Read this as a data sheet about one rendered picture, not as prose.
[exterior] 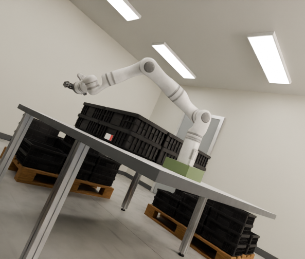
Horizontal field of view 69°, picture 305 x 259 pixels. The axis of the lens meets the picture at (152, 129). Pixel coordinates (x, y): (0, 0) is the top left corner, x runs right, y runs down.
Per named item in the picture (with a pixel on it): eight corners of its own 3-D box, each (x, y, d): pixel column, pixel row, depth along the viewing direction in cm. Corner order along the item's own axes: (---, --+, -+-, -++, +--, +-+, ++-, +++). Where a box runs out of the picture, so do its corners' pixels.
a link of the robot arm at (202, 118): (215, 113, 127) (204, 141, 126) (205, 113, 136) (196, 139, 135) (202, 107, 124) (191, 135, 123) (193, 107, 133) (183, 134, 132)
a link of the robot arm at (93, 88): (88, 97, 117) (113, 89, 117) (82, 81, 115) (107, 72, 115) (90, 95, 124) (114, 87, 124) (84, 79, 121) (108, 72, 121)
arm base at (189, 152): (194, 167, 129) (204, 140, 130) (187, 165, 121) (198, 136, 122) (180, 161, 134) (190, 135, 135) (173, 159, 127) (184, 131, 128)
